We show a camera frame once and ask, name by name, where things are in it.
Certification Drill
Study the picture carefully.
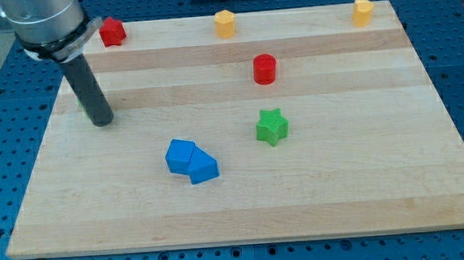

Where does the red cylinder block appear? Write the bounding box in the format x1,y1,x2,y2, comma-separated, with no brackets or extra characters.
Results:
252,54,277,85

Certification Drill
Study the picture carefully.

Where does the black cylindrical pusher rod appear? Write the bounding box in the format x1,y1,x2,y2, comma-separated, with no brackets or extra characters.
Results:
60,54,114,127

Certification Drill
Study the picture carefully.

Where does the green star block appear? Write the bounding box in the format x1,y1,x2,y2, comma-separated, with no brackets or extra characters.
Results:
255,109,289,147

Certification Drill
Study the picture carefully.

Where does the yellow heart block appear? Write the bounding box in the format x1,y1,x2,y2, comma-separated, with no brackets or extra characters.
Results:
352,0,375,27

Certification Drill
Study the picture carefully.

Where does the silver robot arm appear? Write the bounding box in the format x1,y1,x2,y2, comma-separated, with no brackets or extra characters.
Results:
0,0,103,63

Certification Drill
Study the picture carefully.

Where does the blue triangular block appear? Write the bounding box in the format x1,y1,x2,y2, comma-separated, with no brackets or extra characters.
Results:
188,147,219,185

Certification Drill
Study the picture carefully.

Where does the green block behind rod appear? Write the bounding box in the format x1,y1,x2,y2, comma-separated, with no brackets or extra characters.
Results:
77,99,88,117

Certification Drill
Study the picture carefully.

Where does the red pentagon block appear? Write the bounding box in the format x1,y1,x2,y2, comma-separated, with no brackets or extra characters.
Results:
99,17,127,47

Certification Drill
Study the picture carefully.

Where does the yellow hexagon block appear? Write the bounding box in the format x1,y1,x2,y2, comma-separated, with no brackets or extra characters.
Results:
213,10,236,39

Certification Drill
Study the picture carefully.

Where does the wooden board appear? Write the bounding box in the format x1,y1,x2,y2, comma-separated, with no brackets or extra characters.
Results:
6,1,464,260

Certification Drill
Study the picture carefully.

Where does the blue cube block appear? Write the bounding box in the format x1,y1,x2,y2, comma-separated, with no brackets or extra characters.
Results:
165,139,196,175

